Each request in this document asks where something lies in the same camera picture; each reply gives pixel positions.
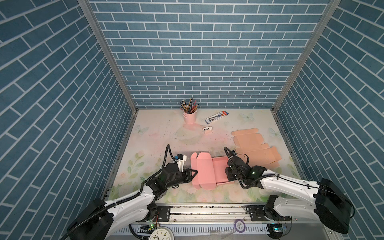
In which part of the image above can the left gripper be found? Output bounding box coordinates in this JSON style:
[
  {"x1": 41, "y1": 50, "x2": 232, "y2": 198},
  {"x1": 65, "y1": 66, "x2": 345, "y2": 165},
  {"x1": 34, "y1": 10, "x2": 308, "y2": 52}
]
[{"x1": 165, "y1": 168, "x2": 199, "y2": 190}]

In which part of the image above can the pink paper box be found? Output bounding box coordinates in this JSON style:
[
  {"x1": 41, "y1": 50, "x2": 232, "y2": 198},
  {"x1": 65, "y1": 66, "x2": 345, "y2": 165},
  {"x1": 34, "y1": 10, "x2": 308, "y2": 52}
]
[{"x1": 191, "y1": 153, "x2": 233, "y2": 190}]

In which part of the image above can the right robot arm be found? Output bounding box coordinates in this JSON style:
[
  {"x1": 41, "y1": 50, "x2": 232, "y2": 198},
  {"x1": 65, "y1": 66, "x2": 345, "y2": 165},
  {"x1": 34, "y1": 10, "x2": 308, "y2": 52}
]
[{"x1": 224, "y1": 148, "x2": 355, "y2": 234}]

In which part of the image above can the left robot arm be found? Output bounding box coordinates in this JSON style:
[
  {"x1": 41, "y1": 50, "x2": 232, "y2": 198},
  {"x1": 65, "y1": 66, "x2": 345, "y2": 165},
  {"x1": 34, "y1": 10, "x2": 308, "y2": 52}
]
[{"x1": 61, "y1": 163, "x2": 198, "y2": 240}]

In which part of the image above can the peach paper box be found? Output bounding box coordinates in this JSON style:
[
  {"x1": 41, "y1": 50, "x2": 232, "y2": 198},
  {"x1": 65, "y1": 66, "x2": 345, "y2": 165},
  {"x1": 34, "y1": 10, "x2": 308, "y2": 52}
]
[{"x1": 231, "y1": 128, "x2": 282, "y2": 169}]

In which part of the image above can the blue white pen box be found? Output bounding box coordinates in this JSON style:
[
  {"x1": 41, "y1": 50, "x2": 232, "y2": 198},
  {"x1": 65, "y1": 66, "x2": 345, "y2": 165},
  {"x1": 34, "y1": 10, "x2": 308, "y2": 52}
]
[{"x1": 205, "y1": 111, "x2": 229, "y2": 125}]

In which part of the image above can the pink pencil bucket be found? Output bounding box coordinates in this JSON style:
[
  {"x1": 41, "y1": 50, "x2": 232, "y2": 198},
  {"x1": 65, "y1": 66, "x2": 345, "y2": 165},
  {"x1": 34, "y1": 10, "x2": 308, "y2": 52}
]
[{"x1": 183, "y1": 110, "x2": 197, "y2": 125}]

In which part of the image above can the purple tape roll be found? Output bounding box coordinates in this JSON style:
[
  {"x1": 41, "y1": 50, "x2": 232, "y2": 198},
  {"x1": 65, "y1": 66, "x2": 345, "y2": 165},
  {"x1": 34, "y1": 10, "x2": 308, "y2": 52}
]
[{"x1": 234, "y1": 219, "x2": 246, "y2": 233}]

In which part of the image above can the white round clock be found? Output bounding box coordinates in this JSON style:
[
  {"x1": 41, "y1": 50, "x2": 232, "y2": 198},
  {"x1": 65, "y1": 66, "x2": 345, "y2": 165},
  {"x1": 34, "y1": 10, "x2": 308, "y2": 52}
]
[{"x1": 149, "y1": 227, "x2": 175, "y2": 240}]

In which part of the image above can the coloured pencils bundle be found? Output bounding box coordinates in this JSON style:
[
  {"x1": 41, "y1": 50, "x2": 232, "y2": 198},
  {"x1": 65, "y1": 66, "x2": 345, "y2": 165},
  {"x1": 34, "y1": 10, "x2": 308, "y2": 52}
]
[{"x1": 180, "y1": 97, "x2": 199, "y2": 114}]

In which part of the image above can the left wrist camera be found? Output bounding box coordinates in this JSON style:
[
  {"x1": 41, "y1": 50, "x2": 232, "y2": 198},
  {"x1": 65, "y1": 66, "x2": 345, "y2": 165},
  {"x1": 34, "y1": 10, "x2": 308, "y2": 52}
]
[{"x1": 175, "y1": 154, "x2": 187, "y2": 172}]

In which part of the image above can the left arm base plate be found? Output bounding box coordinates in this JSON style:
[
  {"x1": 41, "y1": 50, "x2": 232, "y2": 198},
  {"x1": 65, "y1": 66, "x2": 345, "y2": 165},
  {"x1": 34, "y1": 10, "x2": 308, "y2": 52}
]
[{"x1": 136, "y1": 204, "x2": 171, "y2": 223}]

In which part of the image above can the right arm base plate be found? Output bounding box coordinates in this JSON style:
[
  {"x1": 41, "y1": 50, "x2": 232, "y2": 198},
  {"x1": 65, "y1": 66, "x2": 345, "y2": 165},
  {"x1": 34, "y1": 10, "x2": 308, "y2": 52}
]
[{"x1": 246, "y1": 205, "x2": 291, "y2": 222}]

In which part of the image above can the metal base rail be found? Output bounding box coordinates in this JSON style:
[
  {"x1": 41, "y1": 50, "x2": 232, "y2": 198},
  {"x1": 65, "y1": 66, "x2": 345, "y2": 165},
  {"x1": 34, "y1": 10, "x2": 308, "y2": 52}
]
[{"x1": 78, "y1": 202, "x2": 343, "y2": 240}]

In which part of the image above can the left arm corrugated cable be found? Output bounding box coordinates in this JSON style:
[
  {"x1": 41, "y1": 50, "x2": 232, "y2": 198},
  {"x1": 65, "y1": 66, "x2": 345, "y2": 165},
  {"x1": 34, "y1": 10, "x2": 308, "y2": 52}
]
[{"x1": 61, "y1": 191, "x2": 142, "y2": 240}]

